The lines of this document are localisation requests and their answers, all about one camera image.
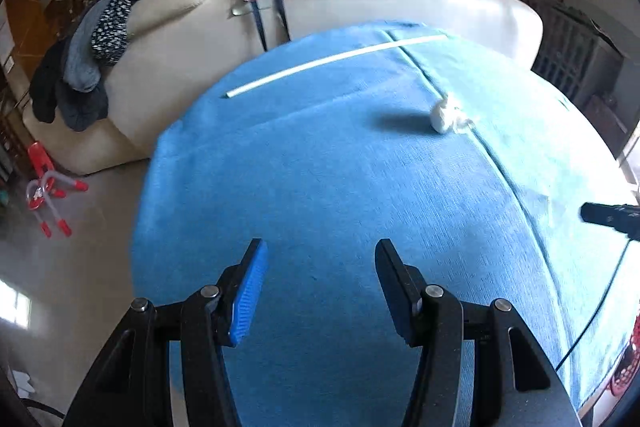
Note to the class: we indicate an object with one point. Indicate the dark grey garment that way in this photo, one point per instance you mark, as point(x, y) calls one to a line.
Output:
point(80, 52)

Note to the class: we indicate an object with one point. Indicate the white plastic strip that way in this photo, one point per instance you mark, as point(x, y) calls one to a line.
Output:
point(320, 64)

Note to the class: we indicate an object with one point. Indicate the wooden baby crib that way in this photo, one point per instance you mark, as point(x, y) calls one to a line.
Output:
point(570, 42)

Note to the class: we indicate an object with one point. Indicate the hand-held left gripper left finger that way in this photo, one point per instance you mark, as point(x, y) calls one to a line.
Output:
point(247, 297)

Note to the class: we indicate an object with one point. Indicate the blue tablecloth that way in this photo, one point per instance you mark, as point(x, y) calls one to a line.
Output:
point(325, 167)

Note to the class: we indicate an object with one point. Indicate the black garment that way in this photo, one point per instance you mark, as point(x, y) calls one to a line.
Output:
point(47, 82)

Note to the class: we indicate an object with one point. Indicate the red white exercise tool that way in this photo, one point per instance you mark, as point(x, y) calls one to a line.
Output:
point(45, 192)

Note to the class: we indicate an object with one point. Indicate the white tissue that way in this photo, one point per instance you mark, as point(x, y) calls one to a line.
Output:
point(445, 117)

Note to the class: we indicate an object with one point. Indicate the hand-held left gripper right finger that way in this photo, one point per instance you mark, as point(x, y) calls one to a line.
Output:
point(392, 292)

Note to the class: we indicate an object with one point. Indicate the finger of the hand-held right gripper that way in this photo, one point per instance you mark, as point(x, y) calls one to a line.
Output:
point(607, 216)

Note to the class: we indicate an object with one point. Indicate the dark dotted garment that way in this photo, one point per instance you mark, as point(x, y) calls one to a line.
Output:
point(130, 2)

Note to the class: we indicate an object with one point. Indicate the red plastic mesh basket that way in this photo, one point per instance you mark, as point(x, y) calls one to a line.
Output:
point(631, 357)

